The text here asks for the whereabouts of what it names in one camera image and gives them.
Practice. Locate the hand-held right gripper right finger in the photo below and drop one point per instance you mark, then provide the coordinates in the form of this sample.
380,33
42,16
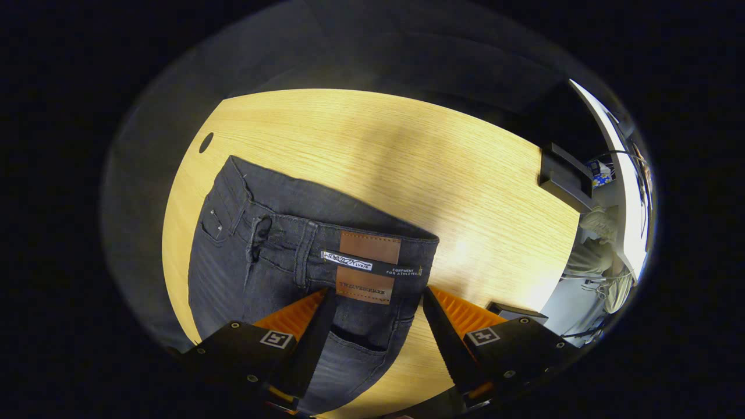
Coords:
448,343

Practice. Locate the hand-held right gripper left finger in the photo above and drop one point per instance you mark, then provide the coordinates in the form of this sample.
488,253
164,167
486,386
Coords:
305,349

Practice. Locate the dark grey jeans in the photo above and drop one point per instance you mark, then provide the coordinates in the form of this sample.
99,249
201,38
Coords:
279,256

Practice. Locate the flat black box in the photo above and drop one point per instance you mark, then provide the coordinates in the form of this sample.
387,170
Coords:
518,312

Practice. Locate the beige garment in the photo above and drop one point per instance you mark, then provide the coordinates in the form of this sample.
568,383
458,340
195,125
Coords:
599,256

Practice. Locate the small blue box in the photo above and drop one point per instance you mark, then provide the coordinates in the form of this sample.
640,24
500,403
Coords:
600,173

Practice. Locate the white desk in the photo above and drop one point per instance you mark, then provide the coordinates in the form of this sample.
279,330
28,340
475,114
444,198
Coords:
623,192

